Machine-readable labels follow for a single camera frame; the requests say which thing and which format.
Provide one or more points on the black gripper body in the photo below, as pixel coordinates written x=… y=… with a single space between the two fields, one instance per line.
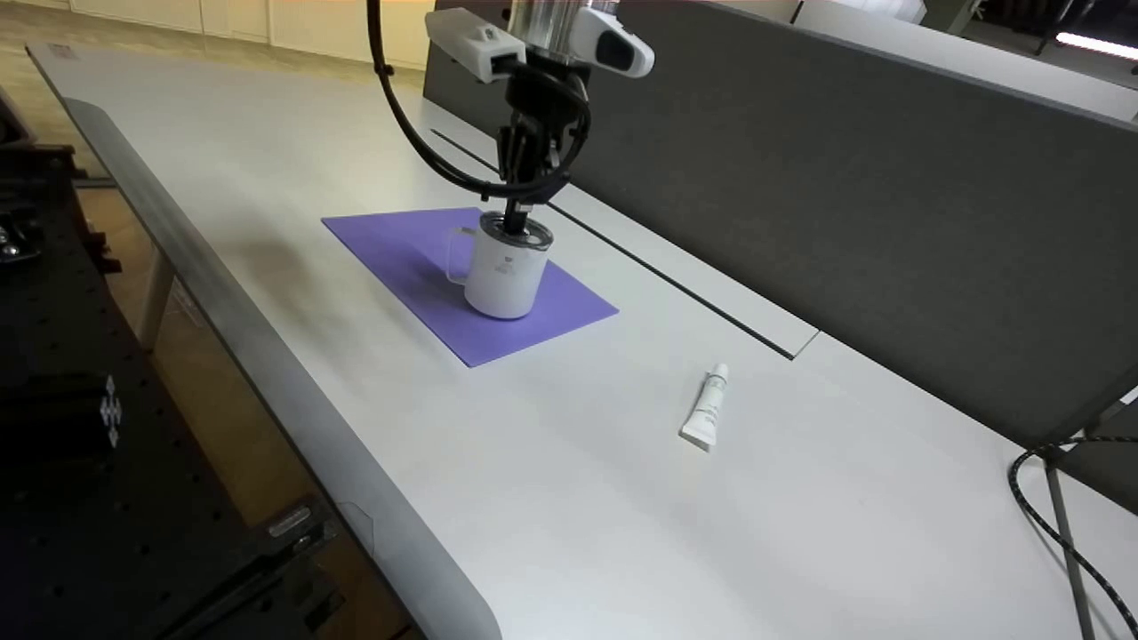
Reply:
x=542 y=100

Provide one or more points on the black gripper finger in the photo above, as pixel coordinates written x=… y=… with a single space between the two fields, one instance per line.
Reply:
x=511 y=179
x=535 y=164

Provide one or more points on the black round lid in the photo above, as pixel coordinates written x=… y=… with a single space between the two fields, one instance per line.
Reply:
x=535 y=237

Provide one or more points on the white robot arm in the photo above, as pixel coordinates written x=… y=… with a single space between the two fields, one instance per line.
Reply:
x=475 y=44

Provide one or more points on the purple rectangular mat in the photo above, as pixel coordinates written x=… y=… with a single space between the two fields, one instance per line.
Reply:
x=402 y=254

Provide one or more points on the beige wooden cabinets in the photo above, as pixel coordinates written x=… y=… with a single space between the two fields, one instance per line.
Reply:
x=270 y=24

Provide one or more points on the small white tube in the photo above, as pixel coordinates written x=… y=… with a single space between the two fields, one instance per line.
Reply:
x=705 y=405

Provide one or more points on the dark gray desk partition panel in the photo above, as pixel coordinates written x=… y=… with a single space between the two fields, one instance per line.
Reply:
x=856 y=215

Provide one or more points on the gray desk leg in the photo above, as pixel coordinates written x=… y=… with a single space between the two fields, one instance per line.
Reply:
x=158 y=306

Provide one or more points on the white bolt fitting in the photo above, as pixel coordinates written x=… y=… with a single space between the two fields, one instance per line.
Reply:
x=113 y=411

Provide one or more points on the black metal knob device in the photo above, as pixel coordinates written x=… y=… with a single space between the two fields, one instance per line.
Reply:
x=17 y=234

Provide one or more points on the black perforated breadboard table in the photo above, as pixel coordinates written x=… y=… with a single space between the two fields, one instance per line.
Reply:
x=82 y=473

